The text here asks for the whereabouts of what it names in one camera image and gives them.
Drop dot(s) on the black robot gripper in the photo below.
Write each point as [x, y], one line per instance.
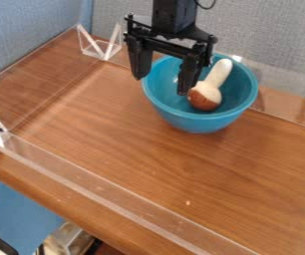
[189, 44]

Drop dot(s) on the white brown toy mushroom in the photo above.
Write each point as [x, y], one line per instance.
[205, 96]

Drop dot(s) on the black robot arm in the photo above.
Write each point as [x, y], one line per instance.
[177, 12]

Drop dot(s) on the blue bowl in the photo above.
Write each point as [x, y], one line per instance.
[240, 92]

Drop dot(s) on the clear acrylic back barrier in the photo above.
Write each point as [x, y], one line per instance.
[271, 46]

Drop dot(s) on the clear acrylic barrier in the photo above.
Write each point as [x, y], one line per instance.
[160, 220]
[271, 46]

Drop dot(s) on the clear acrylic front barrier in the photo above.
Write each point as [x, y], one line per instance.
[160, 220]

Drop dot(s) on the clear acrylic corner bracket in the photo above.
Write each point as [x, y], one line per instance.
[99, 48]

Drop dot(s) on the metal frame below table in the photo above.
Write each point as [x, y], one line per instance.
[69, 240]

